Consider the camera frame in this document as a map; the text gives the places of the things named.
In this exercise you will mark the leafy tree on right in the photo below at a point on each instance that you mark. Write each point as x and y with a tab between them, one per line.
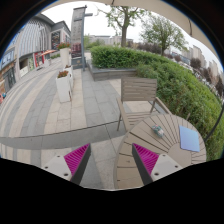
161	31

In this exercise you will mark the white planter box with flowers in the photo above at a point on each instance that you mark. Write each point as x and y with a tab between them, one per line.
63	86

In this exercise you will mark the far white planter box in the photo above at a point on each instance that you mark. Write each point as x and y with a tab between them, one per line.
70	76

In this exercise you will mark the round slatted wooden table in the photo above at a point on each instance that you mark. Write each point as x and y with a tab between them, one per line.
126	174

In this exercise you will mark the trimmed green hedge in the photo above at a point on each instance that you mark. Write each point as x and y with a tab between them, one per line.
178	89

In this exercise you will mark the blue square mouse pad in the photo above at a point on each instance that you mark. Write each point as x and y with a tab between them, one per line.
189	139

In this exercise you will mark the tall white planter pillar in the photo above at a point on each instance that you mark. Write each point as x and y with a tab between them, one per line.
64	48

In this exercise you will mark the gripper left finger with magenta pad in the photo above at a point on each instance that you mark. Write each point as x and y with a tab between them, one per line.
70	167

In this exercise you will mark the slatted wooden chair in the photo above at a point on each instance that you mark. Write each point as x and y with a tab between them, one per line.
138	89

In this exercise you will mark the tree with brown trunk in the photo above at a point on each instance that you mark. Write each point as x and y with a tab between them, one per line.
122	17

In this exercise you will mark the orange parasol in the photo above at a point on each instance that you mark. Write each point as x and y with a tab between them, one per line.
47	52

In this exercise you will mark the grey banner sign pole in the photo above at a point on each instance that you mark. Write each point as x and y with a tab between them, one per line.
77	37

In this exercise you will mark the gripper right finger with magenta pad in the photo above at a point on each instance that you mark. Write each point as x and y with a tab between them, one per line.
152	166

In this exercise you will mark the grey stone planter wall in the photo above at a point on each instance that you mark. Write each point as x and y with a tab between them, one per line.
107	74

